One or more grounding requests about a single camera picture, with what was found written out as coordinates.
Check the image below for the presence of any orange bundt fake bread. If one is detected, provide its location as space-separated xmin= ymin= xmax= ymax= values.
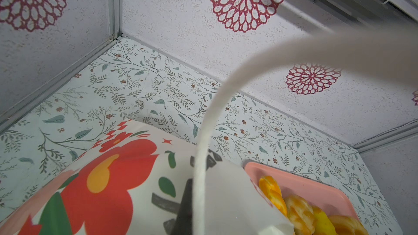
xmin=329 ymin=215 xmax=369 ymax=235

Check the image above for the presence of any white floral paper bag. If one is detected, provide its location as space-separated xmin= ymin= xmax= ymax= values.
xmin=1 ymin=28 xmax=418 ymax=235

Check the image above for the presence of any pink plastic tray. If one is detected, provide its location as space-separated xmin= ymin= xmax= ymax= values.
xmin=244 ymin=162 xmax=359 ymax=219

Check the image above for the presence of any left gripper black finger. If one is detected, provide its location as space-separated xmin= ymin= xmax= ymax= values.
xmin=171 ymin=178 xmax=193 ymax=235

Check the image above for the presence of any yellow fake bread roll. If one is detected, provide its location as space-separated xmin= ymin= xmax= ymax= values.
xmin=285 ymin=195 xmax=316 ymax=235

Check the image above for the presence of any orange twisted fake bread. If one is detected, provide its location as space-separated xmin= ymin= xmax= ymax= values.
xmin=259 ymin=176 xmax=288 ymax=217

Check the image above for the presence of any yellow croissant fake bread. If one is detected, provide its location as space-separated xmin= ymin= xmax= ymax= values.
xmin=312 ymin=206 xmax=337 ymax=235

